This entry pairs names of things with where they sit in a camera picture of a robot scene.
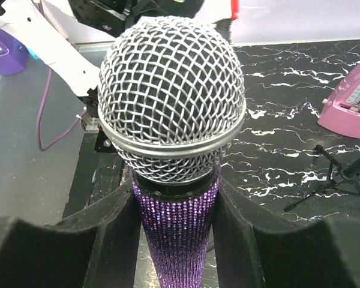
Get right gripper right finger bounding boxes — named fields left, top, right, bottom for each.
left=213, top=178, right=360, bottom=287

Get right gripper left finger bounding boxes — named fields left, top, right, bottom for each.
left=0, top=181, right=140, bottom=287

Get black tripod stand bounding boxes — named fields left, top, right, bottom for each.
left=283, top=145, right=360, bottom=212

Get purple glitter microphone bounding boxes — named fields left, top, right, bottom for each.
left=98, top=16, right=246, bottom=287

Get pink metronome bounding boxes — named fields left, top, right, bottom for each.
left=317, top=63, right=360, bottom=139

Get cyan microphone background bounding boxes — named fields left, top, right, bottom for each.
left=28, top=49, right=40, bottom=59

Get purple metronome background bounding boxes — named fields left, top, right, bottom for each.
left=0, top=29, right=29, bottom=76

